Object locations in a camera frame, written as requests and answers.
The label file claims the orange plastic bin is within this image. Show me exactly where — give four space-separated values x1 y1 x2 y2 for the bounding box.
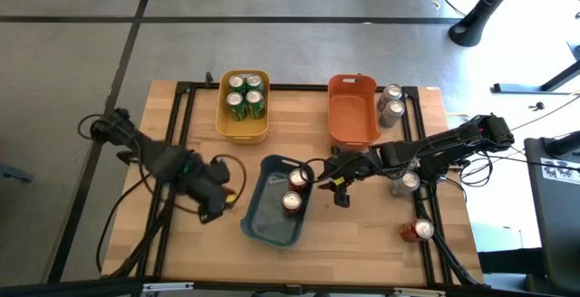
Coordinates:
326 73 382 151

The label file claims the black round stand leg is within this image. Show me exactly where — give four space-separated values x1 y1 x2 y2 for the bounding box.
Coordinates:
447 0 529 48

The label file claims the black rig crossbar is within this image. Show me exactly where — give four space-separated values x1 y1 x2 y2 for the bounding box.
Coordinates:
0 277 580 297

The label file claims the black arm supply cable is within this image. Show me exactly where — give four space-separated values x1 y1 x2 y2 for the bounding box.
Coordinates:
94 169 158 274

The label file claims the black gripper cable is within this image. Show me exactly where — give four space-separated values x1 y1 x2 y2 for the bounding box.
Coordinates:
210 153 248 212
298 157 339 186

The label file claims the blue floor object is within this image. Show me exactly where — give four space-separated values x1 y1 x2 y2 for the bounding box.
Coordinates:
0 164 34 184

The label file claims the red soda can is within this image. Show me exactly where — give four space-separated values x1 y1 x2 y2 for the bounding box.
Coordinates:
399 217 435 244
281 190 304 219
287 168 312 194

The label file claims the fiducial marker sticker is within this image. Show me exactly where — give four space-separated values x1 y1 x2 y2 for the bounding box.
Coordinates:
540 156 580 186

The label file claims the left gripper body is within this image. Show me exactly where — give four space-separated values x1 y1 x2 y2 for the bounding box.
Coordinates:
179 158 232 210

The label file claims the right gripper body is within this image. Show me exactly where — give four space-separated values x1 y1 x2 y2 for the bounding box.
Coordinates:
324 148 382 185

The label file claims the black equipment cart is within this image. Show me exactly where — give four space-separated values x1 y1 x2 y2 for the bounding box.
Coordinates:
523 129 580 294

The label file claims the dark blue plastic bin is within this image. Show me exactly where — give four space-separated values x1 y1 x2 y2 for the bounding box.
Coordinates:
239 154 316 248

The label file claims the black aluminium table frame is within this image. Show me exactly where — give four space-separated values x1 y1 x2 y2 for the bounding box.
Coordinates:
135 79 486 289

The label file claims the black flat stand foot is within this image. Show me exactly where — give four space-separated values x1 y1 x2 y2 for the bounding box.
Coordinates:
491 59 580 94

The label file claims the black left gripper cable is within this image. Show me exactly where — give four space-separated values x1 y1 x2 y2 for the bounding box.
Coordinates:
210 153 248 212

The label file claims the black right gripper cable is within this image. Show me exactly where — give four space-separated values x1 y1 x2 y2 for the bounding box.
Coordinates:
298 157 339 186

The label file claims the yellow plastic bin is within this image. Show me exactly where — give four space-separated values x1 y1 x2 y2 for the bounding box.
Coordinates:
215 69 272 146

